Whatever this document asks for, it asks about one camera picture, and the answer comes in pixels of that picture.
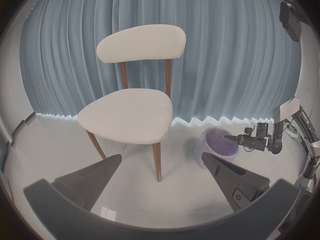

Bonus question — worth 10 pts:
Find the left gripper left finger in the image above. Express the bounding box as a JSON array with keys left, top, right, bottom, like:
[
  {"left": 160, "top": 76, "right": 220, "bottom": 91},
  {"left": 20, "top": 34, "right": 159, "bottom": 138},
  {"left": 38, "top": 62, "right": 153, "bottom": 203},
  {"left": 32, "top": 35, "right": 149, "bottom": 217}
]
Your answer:
[{"left": 51, "top": 154, "right": 123, "bottom": 210}]

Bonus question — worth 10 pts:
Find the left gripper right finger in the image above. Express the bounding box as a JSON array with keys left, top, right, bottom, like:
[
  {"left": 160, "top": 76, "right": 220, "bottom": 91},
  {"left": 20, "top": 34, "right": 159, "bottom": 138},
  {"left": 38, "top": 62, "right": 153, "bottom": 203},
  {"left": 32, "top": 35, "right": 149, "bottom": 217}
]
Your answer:
[{"left": 201, "top": 152, "right": 271, "bottom": 213}]

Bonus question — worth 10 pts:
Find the purple plastic bag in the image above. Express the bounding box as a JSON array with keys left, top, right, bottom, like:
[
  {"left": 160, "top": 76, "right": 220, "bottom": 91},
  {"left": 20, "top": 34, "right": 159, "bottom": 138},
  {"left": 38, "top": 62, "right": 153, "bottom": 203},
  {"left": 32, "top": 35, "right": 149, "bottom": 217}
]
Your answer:
[{"left": 195, "top": 126, "right": 240, "bottom": 171}]

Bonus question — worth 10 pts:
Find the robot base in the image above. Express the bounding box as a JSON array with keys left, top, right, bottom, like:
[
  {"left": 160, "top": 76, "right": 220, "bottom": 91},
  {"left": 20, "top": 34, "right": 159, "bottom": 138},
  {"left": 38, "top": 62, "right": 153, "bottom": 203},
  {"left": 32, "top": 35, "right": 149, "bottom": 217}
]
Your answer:
[{"left": 285, "top": 141, "right": 320, "bottom": 234}]

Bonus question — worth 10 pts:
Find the white trash bin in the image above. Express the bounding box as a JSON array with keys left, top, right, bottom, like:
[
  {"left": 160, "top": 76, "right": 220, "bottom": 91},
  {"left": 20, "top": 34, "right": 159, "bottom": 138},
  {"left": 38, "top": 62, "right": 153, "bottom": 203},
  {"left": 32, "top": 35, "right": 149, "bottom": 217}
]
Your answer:
[{"left": 197, "top": 127, "right": 239, "bottom": 170}]

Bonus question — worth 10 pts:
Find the white cushioned wooden chair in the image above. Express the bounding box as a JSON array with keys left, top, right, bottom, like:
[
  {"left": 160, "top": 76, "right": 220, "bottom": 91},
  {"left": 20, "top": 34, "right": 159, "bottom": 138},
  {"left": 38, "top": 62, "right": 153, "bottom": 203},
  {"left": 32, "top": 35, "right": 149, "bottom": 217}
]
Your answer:
[{"left": 77, "top": 24, "right": 187, "bottom": 183}]

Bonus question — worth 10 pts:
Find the pale blue curtain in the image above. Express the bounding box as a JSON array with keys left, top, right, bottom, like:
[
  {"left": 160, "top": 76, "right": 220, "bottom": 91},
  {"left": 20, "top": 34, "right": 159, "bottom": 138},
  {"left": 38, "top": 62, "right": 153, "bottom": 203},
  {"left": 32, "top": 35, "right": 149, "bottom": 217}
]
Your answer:
[{"left": 19, "top": 0, "right": 302, "bottom": 125}]

